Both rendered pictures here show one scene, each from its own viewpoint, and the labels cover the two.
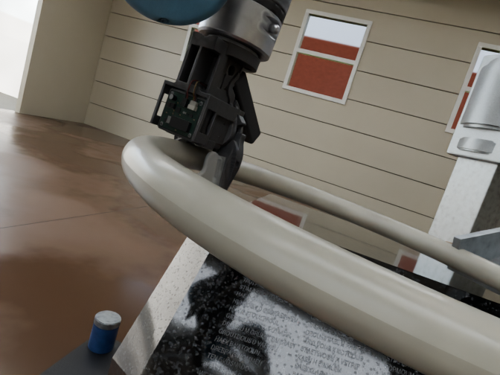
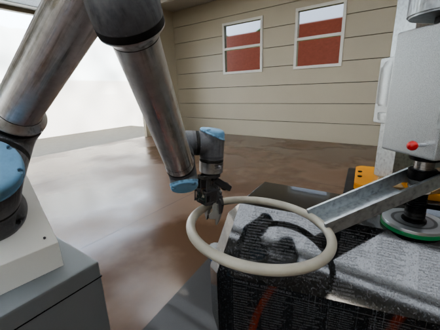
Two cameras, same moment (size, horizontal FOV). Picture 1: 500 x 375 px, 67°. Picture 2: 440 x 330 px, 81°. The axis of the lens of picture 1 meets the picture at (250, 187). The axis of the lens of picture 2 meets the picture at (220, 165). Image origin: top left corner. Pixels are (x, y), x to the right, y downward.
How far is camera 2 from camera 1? 0.62 m
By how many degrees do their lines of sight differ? 18
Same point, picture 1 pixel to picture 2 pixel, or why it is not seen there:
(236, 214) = (200, 245)
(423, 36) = not seen: outside the picture
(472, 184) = not seen: hidden behind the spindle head
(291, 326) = (266, 246)
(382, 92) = (368, 47)
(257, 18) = (213, 167)
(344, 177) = (354, 116)
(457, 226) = (387, 164)
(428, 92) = not seen: hidden behind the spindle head
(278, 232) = (205, 249)
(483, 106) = (382, 94)
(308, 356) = (272, 256)
